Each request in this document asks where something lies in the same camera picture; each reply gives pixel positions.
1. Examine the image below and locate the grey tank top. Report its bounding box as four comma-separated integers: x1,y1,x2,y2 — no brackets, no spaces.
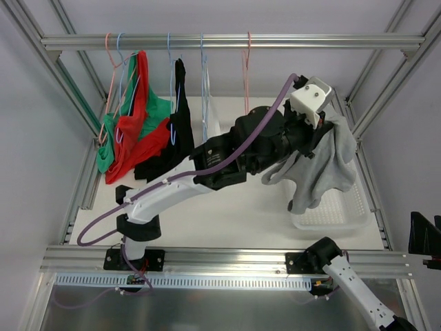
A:
261,105,356,214

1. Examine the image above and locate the white tank top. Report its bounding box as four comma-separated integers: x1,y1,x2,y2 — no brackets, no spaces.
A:
207,66,221,139

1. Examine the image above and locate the pink hanger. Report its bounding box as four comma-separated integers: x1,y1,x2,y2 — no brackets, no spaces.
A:
242,32,251,114
98,32,136,146

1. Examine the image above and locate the blue hanger of white top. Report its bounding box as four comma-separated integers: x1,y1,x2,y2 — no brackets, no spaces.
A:
200,33,208,142

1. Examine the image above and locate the black tank top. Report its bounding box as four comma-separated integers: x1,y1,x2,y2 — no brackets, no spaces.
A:
134,59,195,182

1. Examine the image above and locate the blue hanger of black top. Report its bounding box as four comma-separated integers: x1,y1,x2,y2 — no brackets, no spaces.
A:
167,32,179,146

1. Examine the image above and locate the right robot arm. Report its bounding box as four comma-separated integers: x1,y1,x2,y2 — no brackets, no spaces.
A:
298,212,440,330

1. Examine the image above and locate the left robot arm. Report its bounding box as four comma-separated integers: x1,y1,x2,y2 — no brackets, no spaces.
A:
115,102,333,270

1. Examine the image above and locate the green tank top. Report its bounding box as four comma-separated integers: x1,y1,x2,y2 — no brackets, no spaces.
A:
94,51,175,174

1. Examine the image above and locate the red tank top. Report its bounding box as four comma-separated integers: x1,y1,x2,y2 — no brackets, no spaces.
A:
104,50,172,185

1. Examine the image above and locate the blue hanger of red top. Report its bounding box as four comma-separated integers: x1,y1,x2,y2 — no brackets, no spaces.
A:
115,32,142,142

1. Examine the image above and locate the white plastic basket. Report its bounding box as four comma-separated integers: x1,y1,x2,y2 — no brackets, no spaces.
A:
290,175,372,231

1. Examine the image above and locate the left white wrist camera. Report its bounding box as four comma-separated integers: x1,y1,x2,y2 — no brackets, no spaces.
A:
289,76,334,130

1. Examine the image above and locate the aluminium hanging rail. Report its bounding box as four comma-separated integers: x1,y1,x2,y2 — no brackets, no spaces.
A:
41,32,425,51

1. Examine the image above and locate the aluminium frame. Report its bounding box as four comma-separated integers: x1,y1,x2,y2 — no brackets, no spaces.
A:
1,1,440,330

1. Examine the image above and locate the white slotted cable duct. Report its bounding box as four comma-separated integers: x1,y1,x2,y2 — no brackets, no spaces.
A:
54,273,312,291

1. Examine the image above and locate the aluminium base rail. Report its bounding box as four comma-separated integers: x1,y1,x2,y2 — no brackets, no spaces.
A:
40,245,413,279

